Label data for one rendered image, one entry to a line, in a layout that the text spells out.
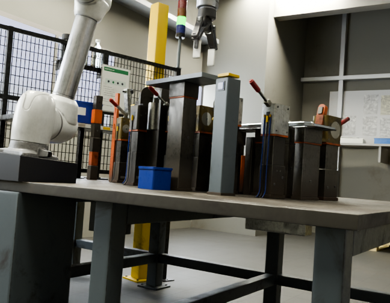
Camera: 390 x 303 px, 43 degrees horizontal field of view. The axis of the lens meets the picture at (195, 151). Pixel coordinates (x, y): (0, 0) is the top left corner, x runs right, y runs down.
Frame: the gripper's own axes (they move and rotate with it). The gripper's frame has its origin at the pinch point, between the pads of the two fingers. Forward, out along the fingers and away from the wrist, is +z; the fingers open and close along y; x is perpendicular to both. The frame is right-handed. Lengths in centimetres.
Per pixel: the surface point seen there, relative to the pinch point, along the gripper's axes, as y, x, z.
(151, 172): -9, 15, 47
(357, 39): 615, 35, -182
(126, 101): 48, 68, 9
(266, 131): 3.2, -26.8, 28.3
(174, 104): 3.1, 13.7, 17.9
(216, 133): -6.9, -10.6, 30.5
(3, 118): 21, 130, 22
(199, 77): -6.3, -1.7, 8.6
